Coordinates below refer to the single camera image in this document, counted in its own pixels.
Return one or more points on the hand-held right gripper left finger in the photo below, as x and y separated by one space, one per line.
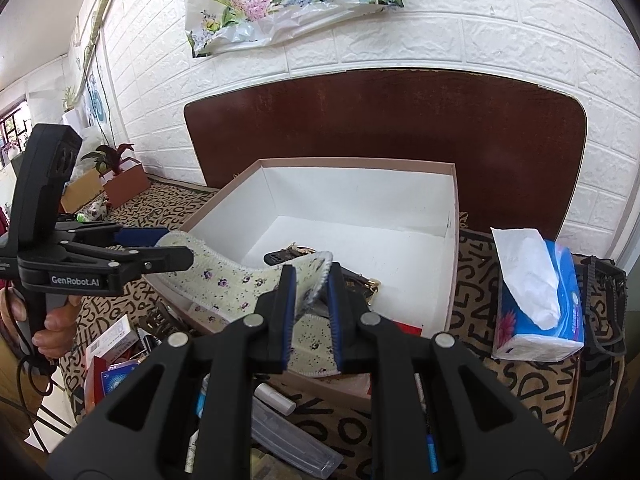
289 320

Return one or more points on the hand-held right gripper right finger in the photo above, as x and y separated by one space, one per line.
336 320

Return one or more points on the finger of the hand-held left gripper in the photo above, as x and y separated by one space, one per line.
160 260
140 236

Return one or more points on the floral fabric insole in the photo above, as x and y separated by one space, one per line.
230 280
310 345

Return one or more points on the brown monogram pouch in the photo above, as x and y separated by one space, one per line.
362 285

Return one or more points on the brown monogram wallet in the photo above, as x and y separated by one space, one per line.
277 258

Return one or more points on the pink cardboard box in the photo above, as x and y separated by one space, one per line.
350 210

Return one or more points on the letter-print desktop cloth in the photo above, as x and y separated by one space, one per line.
480 390

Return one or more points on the person's left hand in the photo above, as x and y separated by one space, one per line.
55 332

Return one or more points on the small cardboard box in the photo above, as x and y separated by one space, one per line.
80 192

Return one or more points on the potted red-leaf plant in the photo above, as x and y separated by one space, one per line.
125 185

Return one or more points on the white tube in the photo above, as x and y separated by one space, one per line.
275 399

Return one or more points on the white and red box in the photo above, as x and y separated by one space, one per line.
112 340

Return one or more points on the clear plastic case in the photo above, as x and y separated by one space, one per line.
295 440

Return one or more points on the blue packet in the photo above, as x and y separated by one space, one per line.
120 377

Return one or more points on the blue pen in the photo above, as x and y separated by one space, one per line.
433 455

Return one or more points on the blue tissue pack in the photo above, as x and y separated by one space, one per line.
525 330

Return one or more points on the brown wooden board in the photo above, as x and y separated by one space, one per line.
375 120

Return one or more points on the black plastic rack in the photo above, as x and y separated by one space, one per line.
600 385

